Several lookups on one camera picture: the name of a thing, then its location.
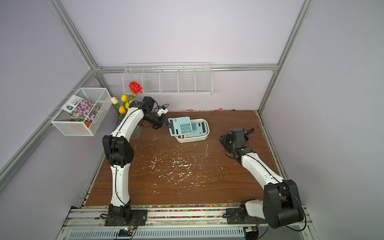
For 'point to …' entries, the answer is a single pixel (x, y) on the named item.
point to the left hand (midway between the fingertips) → (171, 126)
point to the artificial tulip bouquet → (135, 88)
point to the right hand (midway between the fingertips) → (219, 136)
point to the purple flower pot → (81, 110)
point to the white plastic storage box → (183, 138)
